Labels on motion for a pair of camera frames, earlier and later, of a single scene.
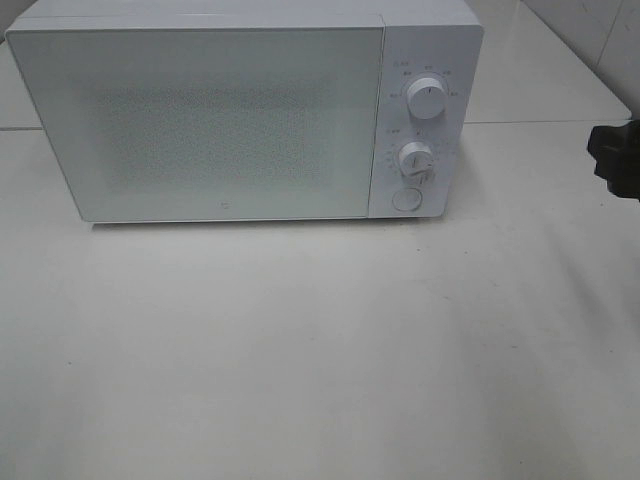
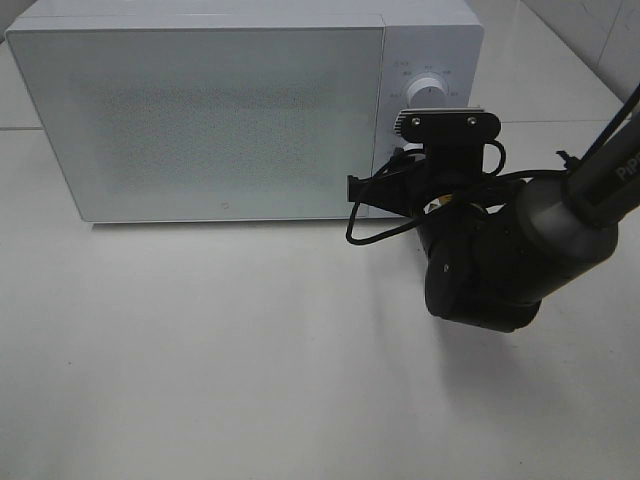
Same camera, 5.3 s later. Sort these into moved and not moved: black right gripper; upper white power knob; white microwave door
Moved: black right gripper
Not moved: upper white power knob; white microwave door
